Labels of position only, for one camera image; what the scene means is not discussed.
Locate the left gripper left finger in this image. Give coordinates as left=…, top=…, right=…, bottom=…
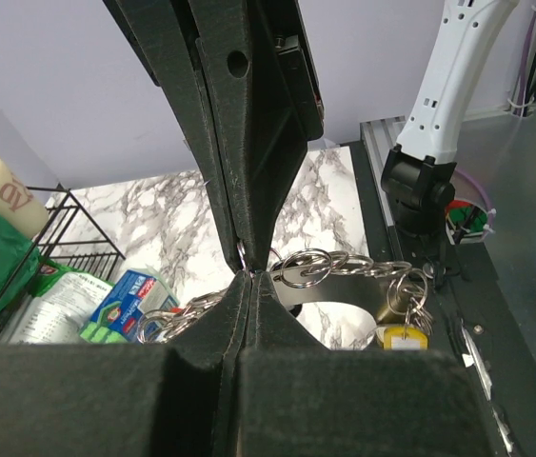
left=0, top=273, right=251, bottom=456

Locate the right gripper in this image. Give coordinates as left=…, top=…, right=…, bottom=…
left=105, top=1, right=324, bottom=271

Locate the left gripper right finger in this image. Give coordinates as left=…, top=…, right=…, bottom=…
left=223, top=273, right=486, bottom=456

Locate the blue green sponge pack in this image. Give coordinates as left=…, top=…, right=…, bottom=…
left=79, top=268, right=180, bottom=344

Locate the yellow key tag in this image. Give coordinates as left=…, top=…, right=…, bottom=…
left=376, top=326, right=428, bottom=350

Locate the green white snack bag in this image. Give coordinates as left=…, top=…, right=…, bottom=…
left=0, top=260, right=112, bottom=345

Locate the cream lotion pump bottle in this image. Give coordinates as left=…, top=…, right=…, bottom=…
left=0, top=159, right=49, bottom=239

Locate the black wire rack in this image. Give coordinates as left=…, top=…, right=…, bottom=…
left=0, top=185, right=126, bottom=336

